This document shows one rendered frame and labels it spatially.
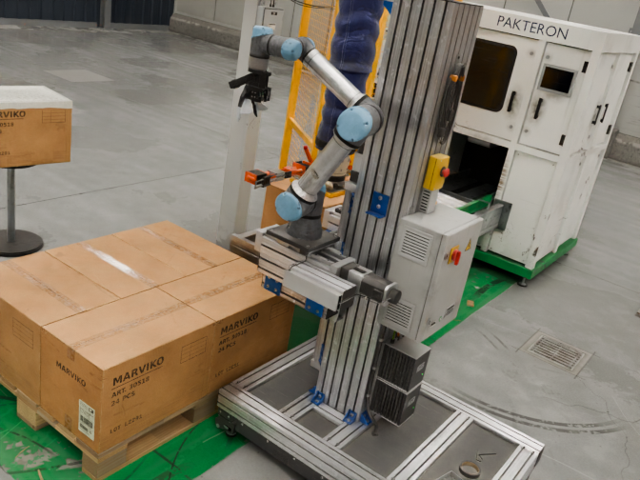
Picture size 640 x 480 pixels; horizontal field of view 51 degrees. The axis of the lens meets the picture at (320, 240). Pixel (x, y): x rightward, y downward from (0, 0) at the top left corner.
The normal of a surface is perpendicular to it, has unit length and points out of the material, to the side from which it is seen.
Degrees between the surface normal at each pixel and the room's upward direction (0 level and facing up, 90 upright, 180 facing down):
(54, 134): 90
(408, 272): 90
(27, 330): 90
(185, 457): 0
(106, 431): 90
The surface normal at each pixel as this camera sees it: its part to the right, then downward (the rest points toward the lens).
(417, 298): -0.59, 0.22
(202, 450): 0.17, -0.91
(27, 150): 0.70, 0.38
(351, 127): -0.36, 0.18
